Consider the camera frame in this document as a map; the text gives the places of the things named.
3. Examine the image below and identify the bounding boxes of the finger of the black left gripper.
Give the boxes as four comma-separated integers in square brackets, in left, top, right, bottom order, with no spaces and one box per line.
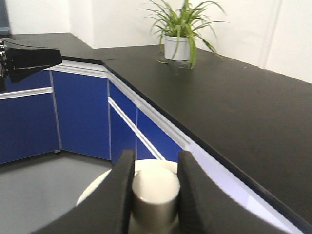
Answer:
[2,38,61,83]

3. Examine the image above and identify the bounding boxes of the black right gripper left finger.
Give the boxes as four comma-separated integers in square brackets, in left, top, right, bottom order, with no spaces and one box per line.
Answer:
[35,150,135,234]

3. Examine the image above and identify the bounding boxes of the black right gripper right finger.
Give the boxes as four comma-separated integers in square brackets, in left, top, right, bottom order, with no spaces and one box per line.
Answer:
[177,150,285,234]

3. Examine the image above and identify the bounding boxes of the blue lab bench cabinets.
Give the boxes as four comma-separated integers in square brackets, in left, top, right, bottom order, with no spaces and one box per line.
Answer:
[9,33,312,234]

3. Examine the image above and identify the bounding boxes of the glass jar with cream lid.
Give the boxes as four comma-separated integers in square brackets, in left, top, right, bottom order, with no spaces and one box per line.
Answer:
[128,159,180,234]

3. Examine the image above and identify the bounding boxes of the potted spider plant white pot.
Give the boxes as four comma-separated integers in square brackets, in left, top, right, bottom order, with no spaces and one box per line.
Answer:
[139,0,229,70]

